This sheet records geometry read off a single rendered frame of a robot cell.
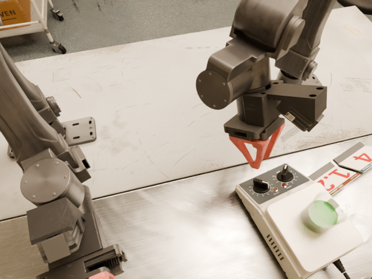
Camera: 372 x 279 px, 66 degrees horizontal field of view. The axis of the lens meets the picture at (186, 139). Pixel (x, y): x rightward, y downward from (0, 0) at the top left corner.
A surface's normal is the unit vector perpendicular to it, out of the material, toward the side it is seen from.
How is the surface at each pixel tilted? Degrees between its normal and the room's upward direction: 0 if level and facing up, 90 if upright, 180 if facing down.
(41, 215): 2
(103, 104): 0
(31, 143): 70
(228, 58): 14
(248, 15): 64
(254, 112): 77
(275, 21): 52
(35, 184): 2
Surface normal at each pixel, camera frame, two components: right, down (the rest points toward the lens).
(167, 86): -0.01, -0.55
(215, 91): -0.64, 0.49
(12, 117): 0.51, 0.47
